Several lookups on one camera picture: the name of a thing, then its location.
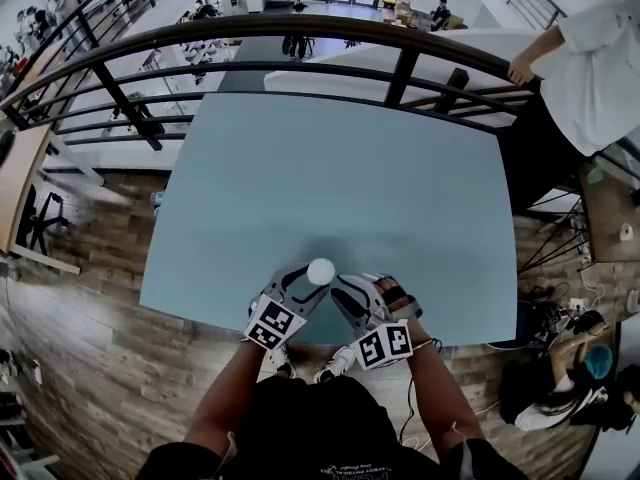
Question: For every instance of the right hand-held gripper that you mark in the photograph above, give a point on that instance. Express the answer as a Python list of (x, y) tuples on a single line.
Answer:
[(382, 344)]

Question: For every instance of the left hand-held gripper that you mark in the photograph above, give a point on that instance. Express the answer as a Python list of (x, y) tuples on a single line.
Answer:
[(274, 325)]

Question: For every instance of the white round cotton swab container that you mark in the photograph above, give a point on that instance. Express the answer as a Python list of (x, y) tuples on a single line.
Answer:
[(321, 271)]

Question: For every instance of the person's left forearm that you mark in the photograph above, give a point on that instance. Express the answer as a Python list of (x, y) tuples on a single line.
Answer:
[(225, 398)]

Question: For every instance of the person's right forearm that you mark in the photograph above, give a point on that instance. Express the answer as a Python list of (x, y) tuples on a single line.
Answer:
[(442, 398)]

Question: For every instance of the person's right hand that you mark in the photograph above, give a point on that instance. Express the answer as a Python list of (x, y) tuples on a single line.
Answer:
[(394, 293)]

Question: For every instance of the person's right white shoe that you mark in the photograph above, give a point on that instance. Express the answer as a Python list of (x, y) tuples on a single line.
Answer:
[(336, 363)]

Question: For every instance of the person's white shoe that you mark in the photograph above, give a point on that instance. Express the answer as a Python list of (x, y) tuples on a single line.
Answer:
[(336, 363), (283, 362)]

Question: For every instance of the person's left white shoe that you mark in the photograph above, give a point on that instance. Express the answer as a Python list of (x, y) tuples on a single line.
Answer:
[(283, 362)]

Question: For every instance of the person's black t-shirt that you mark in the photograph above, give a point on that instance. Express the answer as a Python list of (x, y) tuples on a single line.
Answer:
[(320, 433)]

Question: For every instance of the white power strip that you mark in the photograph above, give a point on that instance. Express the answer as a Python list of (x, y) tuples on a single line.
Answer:
[(578, 304)]

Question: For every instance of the black office chair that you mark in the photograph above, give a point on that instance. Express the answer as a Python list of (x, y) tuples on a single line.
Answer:
[(37, 223)]

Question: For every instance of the black metal railing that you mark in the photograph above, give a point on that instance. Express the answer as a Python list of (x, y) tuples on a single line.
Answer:
[(210, 32)]

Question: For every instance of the brown wooden table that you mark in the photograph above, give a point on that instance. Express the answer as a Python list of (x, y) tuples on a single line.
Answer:
[(612, 203)]

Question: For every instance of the white tape roll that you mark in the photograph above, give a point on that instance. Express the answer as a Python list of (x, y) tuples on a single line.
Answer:
[(626, 232)]

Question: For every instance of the light wooden desk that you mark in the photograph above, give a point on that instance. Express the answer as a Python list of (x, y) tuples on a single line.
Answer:
[(22, 178)]

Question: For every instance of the yellow box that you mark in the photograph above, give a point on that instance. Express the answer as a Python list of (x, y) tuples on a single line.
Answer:
[(388, 1)]

